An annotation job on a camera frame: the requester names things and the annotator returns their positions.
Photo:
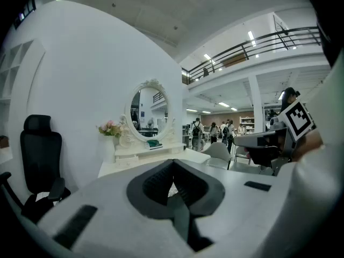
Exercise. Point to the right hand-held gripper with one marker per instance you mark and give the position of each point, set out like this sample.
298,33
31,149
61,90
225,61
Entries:
297,120

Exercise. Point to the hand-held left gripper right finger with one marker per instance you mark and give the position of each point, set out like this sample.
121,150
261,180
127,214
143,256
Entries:
212,195

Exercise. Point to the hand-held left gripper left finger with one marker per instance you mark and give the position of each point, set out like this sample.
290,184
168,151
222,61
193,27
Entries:
139,195

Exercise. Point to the white dressing table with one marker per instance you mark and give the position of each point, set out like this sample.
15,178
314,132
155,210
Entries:
188,156

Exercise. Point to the person's right forearm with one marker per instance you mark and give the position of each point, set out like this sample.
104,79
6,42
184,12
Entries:
309,144

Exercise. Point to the grey chair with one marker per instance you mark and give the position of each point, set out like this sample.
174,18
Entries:
219,152

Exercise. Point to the white storage rack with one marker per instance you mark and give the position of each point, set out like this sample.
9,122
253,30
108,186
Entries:
247,124

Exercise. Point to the green packet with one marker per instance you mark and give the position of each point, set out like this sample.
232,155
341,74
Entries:
154,144

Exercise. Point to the white ornate oval mirror stand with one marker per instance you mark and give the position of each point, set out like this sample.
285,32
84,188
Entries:
129,141

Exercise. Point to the white ribbed vase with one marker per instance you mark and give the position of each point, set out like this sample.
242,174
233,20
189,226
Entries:
108,149

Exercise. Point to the pink flower bouquet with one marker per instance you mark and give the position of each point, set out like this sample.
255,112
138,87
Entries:
110,129

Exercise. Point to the ceiling strip light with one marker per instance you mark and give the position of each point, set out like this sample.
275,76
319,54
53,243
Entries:
208,57
251,38
223,104

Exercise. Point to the black mezzanine railing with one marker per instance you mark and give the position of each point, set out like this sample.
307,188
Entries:
268,40

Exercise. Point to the brown board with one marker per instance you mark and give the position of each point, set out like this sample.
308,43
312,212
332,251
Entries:
234,60

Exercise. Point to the black office chair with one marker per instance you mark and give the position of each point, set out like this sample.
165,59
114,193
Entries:
40,154

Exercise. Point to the white wall shelf unit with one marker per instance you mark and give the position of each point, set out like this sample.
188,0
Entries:
16,71

